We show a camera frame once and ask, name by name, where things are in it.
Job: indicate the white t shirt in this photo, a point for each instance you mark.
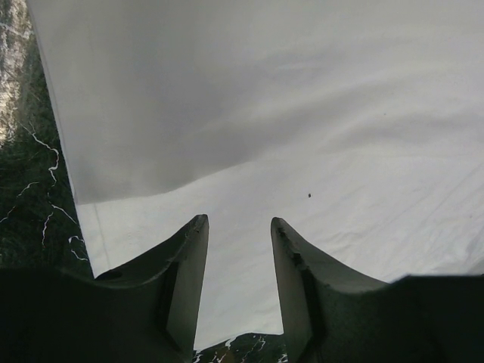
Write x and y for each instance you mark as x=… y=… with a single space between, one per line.
x=358 y=122

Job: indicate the black marble pattern mat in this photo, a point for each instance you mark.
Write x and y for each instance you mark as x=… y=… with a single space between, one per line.
x=49 y=301

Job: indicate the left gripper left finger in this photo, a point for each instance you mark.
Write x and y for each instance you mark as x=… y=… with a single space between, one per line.
x=154 y=299

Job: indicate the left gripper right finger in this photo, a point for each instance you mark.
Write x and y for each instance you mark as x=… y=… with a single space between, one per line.
x=330 y=312

